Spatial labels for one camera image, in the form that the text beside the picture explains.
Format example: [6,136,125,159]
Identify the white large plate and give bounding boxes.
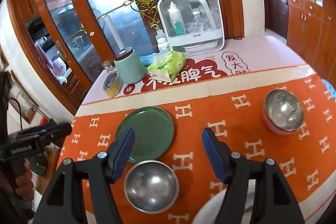
[193,180,256,223]

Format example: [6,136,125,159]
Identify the green plate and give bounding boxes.
[115,106,174,163]

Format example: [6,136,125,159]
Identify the pink steel bowl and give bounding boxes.
[262,89,304,135]

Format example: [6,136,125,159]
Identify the person left hand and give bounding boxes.
[0,159,34,201]

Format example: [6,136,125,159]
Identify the small steel bowl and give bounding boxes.
[123,160,179,214]

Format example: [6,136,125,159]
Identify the orange H-pattern tablecloth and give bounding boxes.
[60,65,335,223]

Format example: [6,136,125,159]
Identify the glass jar yellow contents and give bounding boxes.
[102,70,122,98]

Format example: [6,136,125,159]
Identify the mint green canister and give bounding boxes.
[114,47,148,84]

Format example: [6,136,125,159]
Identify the green tissue pack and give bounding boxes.
[147,51,186,83]

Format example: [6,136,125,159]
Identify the blue plastic stool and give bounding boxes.
[321,79,336,100]

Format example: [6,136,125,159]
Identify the glass sliding door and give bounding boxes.
[3,0,244,114]

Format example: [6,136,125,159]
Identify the white pill bottle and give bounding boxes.
[157,37,170,53]

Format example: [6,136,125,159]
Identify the white clear-door storage box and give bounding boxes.
[157,0,224,56]

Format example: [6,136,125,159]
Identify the framed wall picture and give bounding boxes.
[9,70,38,124]

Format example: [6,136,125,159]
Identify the black cable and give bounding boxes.
[8,97,24,130]

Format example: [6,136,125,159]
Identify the wooden cabinet wall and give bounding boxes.
[286,0,335,85]

